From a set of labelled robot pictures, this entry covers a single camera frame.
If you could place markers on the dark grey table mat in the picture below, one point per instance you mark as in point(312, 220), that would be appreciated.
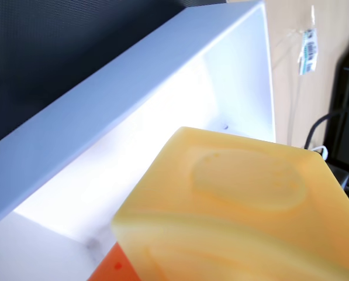
point(60, 52)

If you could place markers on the white open cardboard box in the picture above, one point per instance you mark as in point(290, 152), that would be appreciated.
point(162, 87)

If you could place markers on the yellow toy building block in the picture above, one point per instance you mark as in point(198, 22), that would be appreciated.
point(238, 210)

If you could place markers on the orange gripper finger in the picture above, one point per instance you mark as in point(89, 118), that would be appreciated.
point(115, 267)

